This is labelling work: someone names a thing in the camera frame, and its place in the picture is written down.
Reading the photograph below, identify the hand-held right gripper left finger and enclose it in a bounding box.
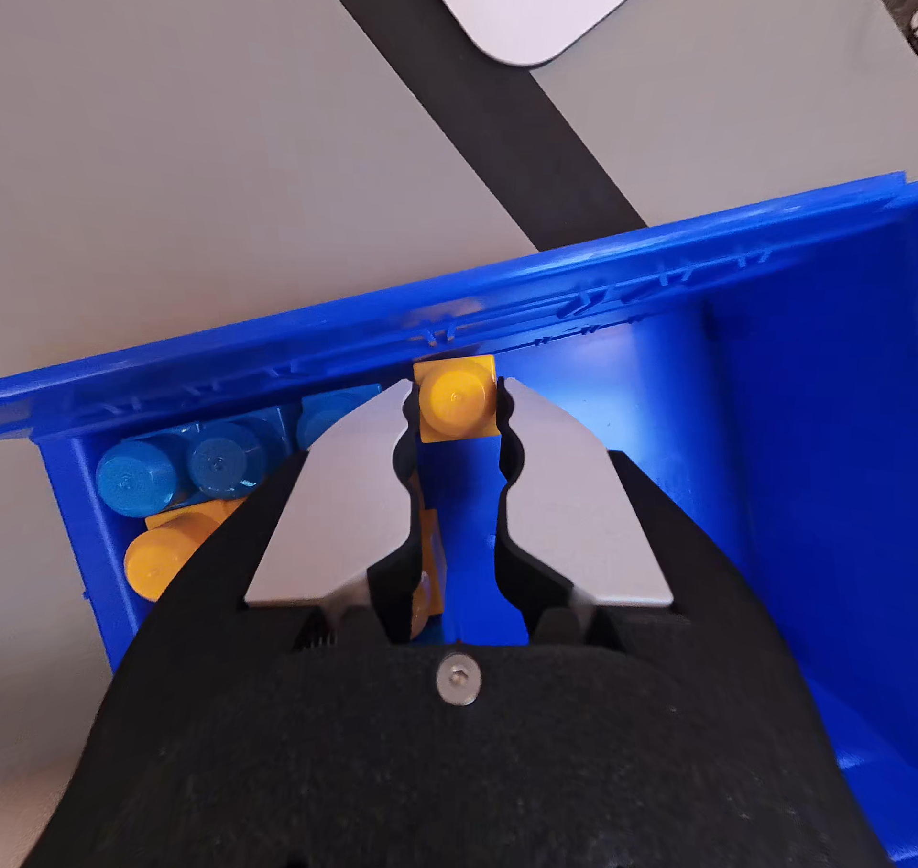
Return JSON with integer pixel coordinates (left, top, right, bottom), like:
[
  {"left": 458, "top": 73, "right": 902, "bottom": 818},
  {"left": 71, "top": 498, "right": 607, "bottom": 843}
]
[{"left": 245, "top": 379, "right": 424, "bottom": 645}]

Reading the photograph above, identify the blue plastic bin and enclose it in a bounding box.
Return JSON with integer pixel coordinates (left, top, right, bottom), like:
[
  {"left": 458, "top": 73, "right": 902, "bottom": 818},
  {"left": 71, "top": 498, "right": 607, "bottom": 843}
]
[{"left": 0, "top": 172, "right": 918, "bottom": 868}]

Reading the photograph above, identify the orange mega block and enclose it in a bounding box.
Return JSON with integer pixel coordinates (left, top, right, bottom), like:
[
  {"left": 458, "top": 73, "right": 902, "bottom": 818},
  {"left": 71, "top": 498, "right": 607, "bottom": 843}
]
[{"left": 414, "top": 353, "right": 499, "bottom": 444}]

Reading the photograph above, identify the pile of building bricks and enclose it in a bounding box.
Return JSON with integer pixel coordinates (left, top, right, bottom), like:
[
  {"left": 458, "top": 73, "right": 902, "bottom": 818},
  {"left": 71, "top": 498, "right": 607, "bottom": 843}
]
[{"left": 95, "top": 382, "right": 451, "bottom": 641}]

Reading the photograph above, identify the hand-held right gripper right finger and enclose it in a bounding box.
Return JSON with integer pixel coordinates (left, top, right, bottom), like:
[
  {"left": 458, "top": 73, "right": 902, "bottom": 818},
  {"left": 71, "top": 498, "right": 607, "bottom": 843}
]
[{"left": 495, "top": 376, "right": 675, "bottom": 631}]

